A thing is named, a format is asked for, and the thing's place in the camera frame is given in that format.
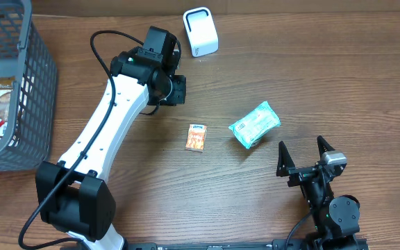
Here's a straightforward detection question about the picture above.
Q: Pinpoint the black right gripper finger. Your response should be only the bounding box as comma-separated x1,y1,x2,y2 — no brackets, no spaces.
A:
317,135,335,158
276,141,296,177

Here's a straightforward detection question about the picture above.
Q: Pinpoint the orange tissue packet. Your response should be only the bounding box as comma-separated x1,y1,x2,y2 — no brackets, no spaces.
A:
185,124,207,152

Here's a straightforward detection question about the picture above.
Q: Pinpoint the teal wet wipes pack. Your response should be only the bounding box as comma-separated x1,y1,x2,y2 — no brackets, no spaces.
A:
228,101,281,149

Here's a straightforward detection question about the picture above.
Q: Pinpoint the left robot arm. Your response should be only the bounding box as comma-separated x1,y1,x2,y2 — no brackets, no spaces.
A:
18,26,186,249

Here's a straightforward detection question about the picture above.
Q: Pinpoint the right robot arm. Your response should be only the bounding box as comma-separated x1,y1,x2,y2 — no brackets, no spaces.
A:
272,136,369,250

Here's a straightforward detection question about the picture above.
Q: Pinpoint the white barcode scanner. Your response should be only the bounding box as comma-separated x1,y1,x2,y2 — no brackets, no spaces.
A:
183,7,219,58

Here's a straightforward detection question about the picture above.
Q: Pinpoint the grey plastic mesh basket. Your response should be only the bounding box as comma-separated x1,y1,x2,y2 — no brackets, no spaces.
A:
0,0,58,172

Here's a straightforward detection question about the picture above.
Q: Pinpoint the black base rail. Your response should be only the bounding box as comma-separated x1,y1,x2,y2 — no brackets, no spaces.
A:
126,239,369,250

